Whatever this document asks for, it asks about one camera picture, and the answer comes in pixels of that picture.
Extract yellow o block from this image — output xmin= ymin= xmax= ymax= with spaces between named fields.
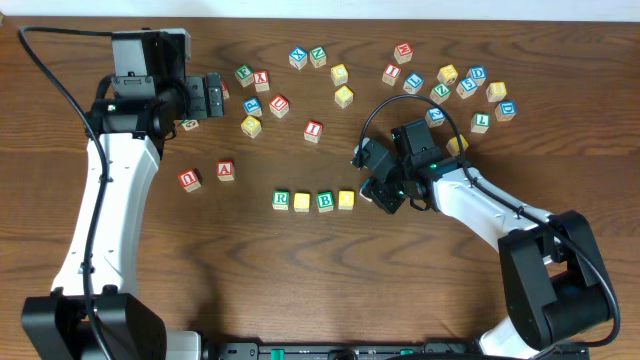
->
xmin=338 ymin=190 xmax=355 ymax=210
xmin=293 ymin=192 xmax=311 ymax=213

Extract green B block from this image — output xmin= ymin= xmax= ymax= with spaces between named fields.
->
xmin=316 ymin=192 xmax=335 ymax=213

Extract yellow O block front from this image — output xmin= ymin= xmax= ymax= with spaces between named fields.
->
xmin=293 ymin=192 xmax=311 ymax=213

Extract green R block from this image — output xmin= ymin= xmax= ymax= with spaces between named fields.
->
xmin=272 ymin=190 xmax=290 ymax=210

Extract blue T block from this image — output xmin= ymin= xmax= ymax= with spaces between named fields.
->
xmin=359 ymin=186 xmax=372 ymax=202

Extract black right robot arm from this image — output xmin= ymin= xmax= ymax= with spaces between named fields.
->
xmin=352 ymin=120 xmax=620 ymax=359

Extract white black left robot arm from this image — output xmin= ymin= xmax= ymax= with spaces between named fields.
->
xmin=21 ymin=73 xmax=224 ymax=359

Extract red G block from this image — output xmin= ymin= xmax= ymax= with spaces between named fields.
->
xmin=220 ymin=80 xmax=230 ymax=101

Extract green J block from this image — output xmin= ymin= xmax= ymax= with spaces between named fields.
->
xmin=181 ymin=120 xmax=199 ymax=131

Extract green F block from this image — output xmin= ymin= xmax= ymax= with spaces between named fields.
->
xmin=234 ymin=64 xmax=254 ymax=87

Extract blue P block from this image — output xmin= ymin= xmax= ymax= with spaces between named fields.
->
xmin=243 ymin=97 xmax=262 ymax=117

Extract yellow block by P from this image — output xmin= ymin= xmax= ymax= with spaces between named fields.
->
xmin=241 ymin=115 xmax=262 ymax=139

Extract red Y block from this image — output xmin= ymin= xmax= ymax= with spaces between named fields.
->
xmin=253 ymin=71 xmax=270 ymax=92

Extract red A block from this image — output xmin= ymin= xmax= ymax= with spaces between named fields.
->
xmin=216 ymin=161 xmax=235 ymax=182

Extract yellow K block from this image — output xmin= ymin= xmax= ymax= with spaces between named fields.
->
xmin=446 ymin=135 xmax=469 ymax=157

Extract red U block middle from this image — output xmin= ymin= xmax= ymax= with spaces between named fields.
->
xmin=269 ymin=95 xmax=290 ymax=118

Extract red u block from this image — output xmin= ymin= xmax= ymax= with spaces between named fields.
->
xmin=178 ymin=169 xmax=201 ymax=192
xmin=269 ymin=95 xmax=290 ymax=118

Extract red U block near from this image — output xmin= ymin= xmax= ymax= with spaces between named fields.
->
xmin=178 ymin=169 xmax=201 ymax=192

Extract blue 2 block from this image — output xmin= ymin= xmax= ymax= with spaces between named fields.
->
xmin=425 ymin=108 xmax=446 ymax=128

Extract red I block left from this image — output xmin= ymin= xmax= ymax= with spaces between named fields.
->
xmin=303 ymin=121 xmax=323 ymax=143

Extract red i block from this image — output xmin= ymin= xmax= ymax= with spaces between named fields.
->
xmin=303 ymin=121 xmax=323 ymax=143
xmin=382 ymin=64 xmax=401 ymax=86

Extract blue X block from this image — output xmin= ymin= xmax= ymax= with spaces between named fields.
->
xmin=289 ymin=47 xmax=308 ymax=70

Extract yellow block lower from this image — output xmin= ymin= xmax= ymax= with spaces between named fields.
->
xmin=334 ymin=85 xmax=354 ymax=108

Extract green Z block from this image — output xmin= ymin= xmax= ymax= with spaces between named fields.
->
xmin=430 ymin=83 xmax=451 ymax=104

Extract blue L block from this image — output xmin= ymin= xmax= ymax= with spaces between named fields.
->
xmin=403 ymin=72 xmax=424 ymax=94

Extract green 7 block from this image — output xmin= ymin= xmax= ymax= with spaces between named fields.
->
xmin=470 ymin=113 xmax=491 ymax=134

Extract red I block right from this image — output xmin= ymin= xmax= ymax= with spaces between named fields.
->
xmin=382 ymin=64 xmax=401 ymax=86

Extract yellow block upper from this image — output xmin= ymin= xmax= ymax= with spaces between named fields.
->
xmin=330 ymin=64 xmax=349 ymax=86

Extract blue 5 block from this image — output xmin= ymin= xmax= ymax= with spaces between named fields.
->
xmin=456 ymin=78 xmax=478 ymax=99

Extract yellow block soccer side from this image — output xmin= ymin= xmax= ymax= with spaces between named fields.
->
xmin=437 ymin=64 xmax=458 ymax=86

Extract blue D block right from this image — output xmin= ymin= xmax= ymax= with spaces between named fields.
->
xmin=495 ymin=101 xmax=517 ymax=122

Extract blue d block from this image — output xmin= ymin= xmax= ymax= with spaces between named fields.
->
xmin=495 ymin=101 xmax=517 ymax=122
xmin=467 ymin=66 xmax=487 ymax=86

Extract red block top right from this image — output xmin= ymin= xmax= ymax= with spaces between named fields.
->
xmin=394 ymin=42 xmax=414 ymax=64

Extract yellow 8 block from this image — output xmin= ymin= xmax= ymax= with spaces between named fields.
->
xmin=486 ymin=82 xmax=507 ymax=103

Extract blue D block upper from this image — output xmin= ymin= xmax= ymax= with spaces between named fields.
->
xmin=467 ymin=66 xmax=487 ymax=86

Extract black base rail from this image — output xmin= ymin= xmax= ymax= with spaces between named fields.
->
xmin=199 ymin=341 xmax=591 ymax=360

